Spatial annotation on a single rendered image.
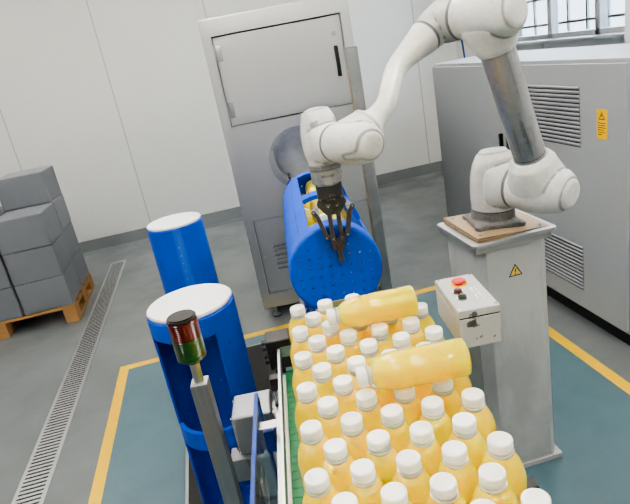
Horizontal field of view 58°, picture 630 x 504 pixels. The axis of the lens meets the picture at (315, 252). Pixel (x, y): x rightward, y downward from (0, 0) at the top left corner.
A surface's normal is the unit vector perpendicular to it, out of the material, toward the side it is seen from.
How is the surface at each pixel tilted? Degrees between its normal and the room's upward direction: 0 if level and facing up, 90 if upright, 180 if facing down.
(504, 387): 90
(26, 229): 90
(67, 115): 90
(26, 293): 90
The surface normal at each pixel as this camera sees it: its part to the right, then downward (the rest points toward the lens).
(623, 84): -0.96, 0.23
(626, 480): -0.18, -0.93
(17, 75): 0.21, 0.29
